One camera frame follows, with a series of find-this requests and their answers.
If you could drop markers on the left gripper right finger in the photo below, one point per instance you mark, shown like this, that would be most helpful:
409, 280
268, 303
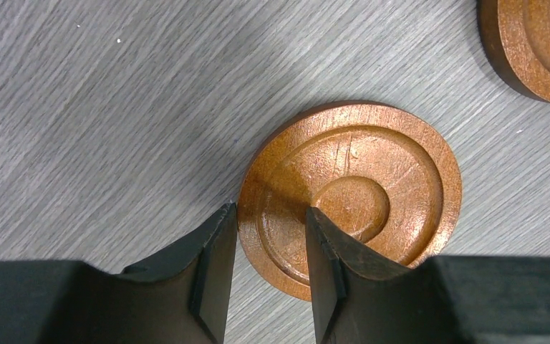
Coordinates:
360, 296

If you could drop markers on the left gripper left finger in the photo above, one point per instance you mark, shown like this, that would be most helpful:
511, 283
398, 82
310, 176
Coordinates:
180, 294

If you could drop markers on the brown coaster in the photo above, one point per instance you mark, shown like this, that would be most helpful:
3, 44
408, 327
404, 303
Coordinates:
515, 36
381, 174

